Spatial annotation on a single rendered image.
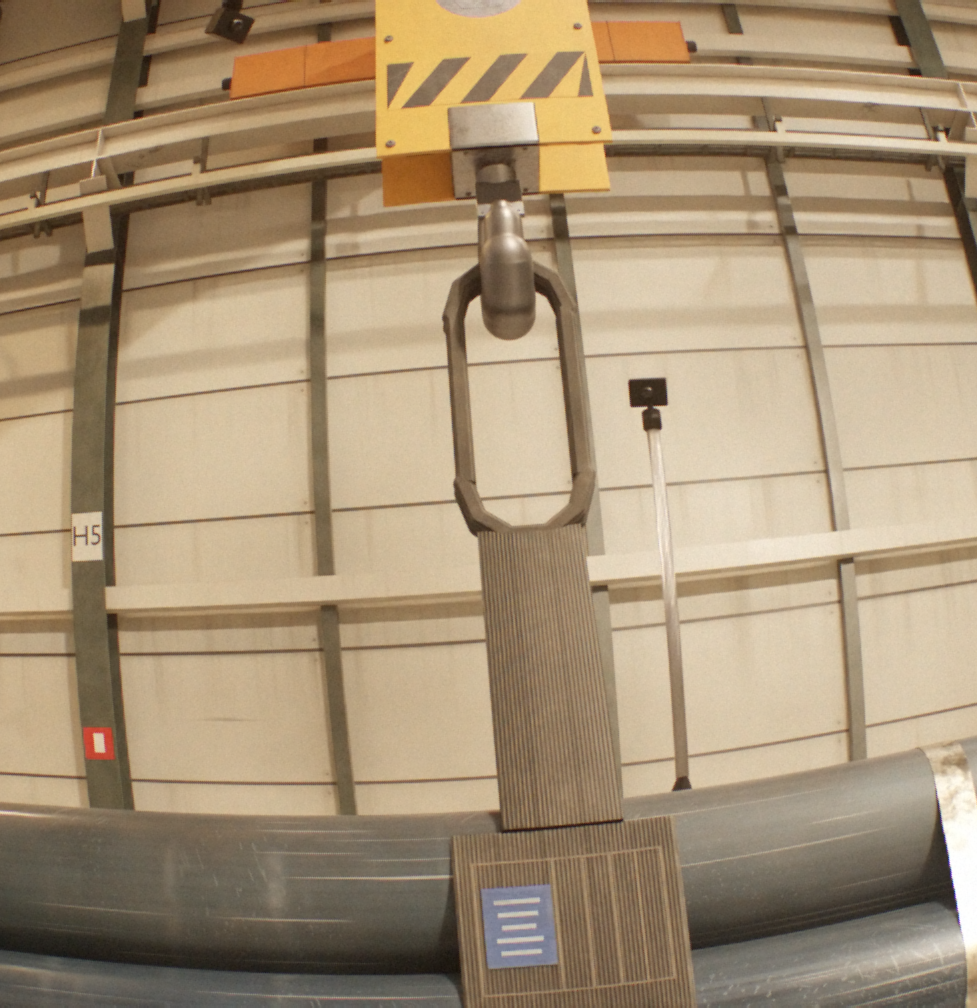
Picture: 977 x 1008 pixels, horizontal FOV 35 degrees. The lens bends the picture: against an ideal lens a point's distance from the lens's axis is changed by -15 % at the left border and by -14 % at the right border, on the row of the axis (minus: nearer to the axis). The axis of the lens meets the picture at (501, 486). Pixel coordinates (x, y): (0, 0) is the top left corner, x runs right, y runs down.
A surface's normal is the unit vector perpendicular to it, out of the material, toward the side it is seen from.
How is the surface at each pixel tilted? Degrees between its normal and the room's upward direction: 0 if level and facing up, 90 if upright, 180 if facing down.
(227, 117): 90
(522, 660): 52
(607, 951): 60
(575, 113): 90
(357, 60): 90
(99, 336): 90
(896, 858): 101
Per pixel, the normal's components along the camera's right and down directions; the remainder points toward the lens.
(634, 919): -0.04, -0.76
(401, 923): 0.00, -0.14
